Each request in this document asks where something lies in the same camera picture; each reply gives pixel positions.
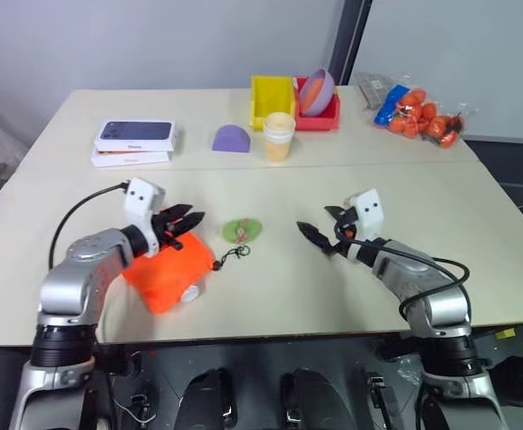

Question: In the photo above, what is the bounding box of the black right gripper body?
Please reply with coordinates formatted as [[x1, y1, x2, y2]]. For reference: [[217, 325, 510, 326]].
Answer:
[[332, 208, 359, 260]]

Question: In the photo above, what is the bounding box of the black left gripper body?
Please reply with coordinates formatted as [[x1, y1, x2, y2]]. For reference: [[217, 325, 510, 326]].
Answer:
[[151, 211, 184, 251]]

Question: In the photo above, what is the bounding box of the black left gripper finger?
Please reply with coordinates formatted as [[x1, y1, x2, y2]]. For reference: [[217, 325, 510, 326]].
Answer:
[[171, 211, 207, 236], [161, 203, 194, 222]]

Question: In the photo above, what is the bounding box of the orange fabric pouch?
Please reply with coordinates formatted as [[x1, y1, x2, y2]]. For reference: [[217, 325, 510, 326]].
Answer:
[[121, 232, 214, 314]]

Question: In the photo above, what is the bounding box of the green round pad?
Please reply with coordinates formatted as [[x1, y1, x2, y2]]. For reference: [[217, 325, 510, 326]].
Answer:
[[221, 217, 262, 245]]

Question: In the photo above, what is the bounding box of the white phone box orange print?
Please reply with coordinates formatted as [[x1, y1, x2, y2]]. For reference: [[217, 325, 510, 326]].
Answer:
[[90, 147, 173, 169]]

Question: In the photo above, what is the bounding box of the cream paper cup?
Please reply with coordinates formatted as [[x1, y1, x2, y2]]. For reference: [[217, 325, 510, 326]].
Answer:
[[262, 111, 296, 138], [263, 132, 295, 163]]

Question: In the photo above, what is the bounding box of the white phone box dark print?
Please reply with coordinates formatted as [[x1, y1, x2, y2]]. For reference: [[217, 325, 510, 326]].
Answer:
[[93, 118, 181, 153]]

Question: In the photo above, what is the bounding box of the purple dome bowl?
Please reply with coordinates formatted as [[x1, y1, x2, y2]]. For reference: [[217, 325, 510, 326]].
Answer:
[[210, 124, 253, 156]]

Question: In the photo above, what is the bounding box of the red plastic bin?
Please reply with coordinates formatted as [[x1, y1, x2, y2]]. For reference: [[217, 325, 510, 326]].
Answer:
[[293, 75, 342, 133]]

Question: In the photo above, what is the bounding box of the purple plastic bowl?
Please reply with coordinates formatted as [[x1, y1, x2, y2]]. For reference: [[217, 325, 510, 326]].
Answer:
[[298, 67, 337, 118]]

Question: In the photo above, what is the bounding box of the orange plastic bowl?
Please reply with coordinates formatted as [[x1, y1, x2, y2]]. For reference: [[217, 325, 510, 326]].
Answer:
[[304, 78, 330, 103]]

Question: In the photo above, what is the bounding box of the plastic bag of oranges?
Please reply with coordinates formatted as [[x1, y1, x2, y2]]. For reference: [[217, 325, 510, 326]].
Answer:
[[374, 83, 468, 151]]

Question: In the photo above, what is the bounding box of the grey clear plastic tray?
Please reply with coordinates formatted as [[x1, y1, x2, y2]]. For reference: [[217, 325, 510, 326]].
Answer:
[[355, 71, 399, 110]]

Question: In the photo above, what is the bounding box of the yellow plastic bin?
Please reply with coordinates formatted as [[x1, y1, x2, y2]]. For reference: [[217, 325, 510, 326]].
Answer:
[[248, 74, 296, 132]]

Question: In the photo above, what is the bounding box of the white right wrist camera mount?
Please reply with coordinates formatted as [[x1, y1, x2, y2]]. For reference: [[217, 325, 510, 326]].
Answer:
[[342, 188, 386, 263]]

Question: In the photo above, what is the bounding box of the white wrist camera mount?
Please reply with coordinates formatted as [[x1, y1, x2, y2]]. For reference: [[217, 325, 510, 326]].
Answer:
[[123, 177, 167, 259], [342, 188, 386, 263]]

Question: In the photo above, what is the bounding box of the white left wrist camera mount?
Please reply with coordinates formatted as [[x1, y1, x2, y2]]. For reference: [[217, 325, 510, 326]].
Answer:
[[123, 177, 167, 259]]

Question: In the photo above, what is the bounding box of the black pouch drawstring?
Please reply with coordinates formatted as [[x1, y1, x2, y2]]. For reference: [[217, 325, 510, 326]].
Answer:
[[211, 245, 250, 273]]

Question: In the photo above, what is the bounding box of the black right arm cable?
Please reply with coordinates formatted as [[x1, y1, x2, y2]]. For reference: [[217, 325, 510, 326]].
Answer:
[[332, 214, 472, 322]]

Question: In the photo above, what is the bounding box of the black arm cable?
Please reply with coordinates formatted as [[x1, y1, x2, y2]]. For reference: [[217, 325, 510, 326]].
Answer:
[[332, 214, 472, 322], [47, 181, 131, 271]]

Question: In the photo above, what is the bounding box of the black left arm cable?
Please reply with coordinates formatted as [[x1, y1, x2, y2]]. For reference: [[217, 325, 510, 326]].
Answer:
[[47, 181, 131, 271]]

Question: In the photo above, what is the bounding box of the dark wall post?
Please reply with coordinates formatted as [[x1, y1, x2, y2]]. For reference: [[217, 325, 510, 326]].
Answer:
[[330, 0, 373, 86]]

